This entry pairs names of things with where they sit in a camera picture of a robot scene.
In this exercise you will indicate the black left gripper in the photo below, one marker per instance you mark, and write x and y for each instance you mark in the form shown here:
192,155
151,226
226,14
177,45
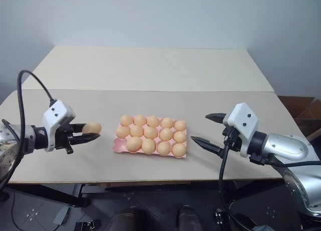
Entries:
64,138

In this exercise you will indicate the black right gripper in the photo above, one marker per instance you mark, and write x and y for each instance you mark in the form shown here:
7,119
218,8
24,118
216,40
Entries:
232,138

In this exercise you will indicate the tan egg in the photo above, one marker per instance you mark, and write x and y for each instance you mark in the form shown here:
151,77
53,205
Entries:
180,125
148,146
167,122
163,148
166,134
92,127
150,132
137,131
178,150
122,131
127,120
153,121
134,143
179,137
140,120

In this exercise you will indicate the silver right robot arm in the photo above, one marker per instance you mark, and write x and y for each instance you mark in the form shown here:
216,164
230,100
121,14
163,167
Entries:
288,148

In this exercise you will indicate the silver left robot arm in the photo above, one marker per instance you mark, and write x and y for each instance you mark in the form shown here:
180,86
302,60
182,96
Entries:
11,140

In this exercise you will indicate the pink egg tray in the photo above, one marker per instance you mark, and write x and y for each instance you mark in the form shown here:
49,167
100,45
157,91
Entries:
119,147

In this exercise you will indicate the grey foot pedal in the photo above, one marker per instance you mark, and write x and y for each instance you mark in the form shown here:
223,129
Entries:
61,215

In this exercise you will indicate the dark rounded shape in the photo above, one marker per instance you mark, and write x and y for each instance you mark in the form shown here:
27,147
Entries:
131,219
187,217

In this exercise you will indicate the brown cardboard box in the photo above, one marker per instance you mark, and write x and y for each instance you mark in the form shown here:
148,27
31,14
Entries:
304,113

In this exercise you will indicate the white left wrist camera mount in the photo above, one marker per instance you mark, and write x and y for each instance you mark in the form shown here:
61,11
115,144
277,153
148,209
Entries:
56,114

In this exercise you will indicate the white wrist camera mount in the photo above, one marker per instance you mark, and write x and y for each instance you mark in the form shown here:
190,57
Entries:
56,114
244,123

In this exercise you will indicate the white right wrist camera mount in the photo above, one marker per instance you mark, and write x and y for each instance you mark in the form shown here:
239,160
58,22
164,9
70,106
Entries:
244,123

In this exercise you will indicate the black table frame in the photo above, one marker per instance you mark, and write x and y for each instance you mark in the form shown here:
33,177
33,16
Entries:
62,197

